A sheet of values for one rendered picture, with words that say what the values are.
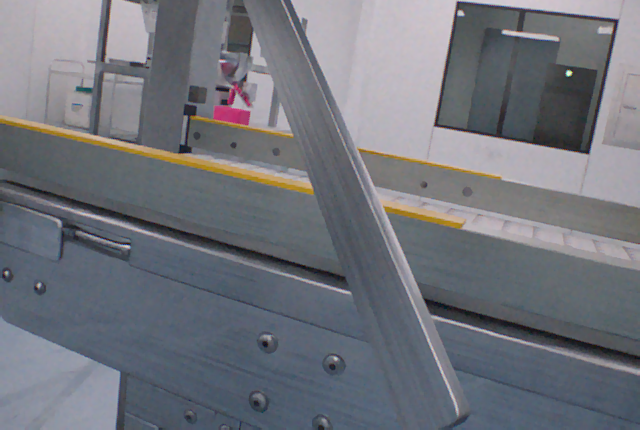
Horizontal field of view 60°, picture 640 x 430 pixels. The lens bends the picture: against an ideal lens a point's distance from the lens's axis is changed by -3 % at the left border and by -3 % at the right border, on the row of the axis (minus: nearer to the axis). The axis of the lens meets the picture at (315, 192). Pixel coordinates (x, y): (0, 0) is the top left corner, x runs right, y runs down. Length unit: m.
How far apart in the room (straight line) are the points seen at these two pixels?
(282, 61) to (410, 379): 0.14
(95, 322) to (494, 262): 0.25
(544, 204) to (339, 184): 0.36
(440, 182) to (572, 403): 0.30
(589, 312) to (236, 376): 0.19
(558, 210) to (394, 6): 5.12
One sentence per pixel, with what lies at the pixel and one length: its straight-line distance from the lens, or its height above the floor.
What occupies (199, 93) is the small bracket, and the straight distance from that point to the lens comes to 0.67.
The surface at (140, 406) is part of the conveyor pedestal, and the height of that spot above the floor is 0.76.
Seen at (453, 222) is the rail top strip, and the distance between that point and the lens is 0.27.
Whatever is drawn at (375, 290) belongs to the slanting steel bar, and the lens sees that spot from 0.19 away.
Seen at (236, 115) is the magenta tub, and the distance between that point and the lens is 2.91.
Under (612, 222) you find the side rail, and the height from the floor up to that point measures 0.93.
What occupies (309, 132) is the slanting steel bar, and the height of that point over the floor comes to 0.99.
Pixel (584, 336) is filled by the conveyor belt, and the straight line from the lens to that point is 0.30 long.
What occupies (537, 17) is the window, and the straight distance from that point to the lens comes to 5.43.
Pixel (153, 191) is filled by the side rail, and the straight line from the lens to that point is 0.34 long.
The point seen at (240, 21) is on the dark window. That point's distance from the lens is 6.20.
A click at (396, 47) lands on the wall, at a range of 5.54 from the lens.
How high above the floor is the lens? 1.00
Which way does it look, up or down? 10 degrees down
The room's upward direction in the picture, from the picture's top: 9 degrees clockwise
